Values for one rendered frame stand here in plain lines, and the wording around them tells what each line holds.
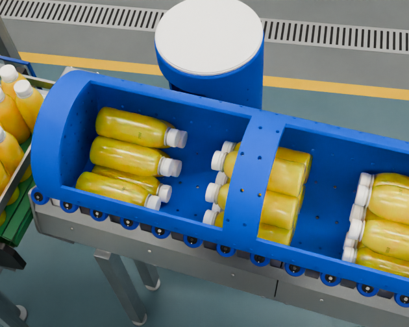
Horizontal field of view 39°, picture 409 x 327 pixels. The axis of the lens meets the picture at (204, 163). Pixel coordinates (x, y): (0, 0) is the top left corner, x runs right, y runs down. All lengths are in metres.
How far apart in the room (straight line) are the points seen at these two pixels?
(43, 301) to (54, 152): 1.26
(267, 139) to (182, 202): 0.33
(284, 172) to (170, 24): 0.61
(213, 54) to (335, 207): 0.48
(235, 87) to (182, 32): 0.20
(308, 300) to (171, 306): 1.00
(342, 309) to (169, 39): 0.77
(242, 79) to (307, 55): 1.42
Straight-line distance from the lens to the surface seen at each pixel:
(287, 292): 1.31
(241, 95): 1.51
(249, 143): 1.05
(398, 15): 3.13
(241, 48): 1.47
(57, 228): 1.45
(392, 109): 2.72
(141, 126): 1.22
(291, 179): 1.09
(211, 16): 1.55
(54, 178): 1.18
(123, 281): 1.82
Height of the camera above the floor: 2.10
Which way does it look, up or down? 58 degrees down
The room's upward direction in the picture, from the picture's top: 7 degrees counter-clockwise
